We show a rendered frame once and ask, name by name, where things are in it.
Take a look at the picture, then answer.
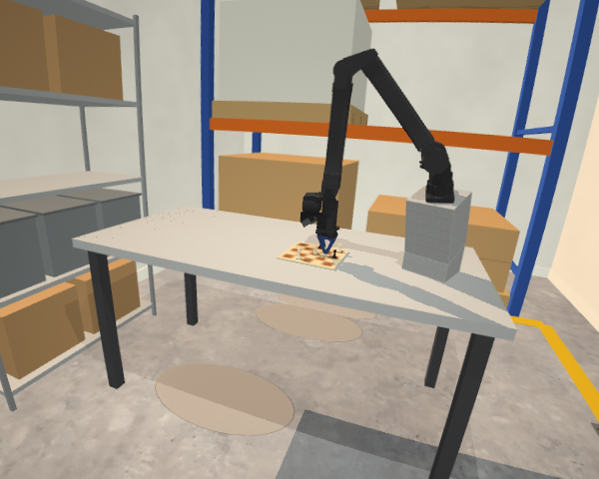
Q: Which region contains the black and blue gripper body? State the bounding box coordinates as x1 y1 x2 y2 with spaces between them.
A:
315 214 339 239

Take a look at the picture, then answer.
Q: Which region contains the brown and cream chessboard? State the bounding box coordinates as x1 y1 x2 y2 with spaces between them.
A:
277 241 349 270

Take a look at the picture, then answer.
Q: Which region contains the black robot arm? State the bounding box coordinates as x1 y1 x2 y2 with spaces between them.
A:
300 48 454 230

